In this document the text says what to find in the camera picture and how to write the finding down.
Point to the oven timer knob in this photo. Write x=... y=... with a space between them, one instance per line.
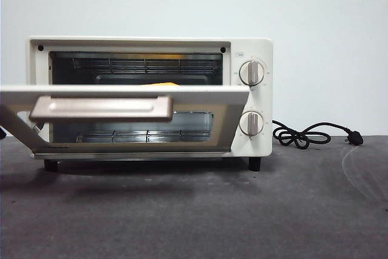
x=251 y=123

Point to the white Toshiba toaster oven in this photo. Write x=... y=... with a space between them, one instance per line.
x=260 y=101

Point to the oven temperature knob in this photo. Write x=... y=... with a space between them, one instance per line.
x=251 y=72

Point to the yellow corn cob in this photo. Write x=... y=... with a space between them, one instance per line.
x=163 y=84

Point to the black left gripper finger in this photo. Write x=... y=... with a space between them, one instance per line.
x=2 y=133

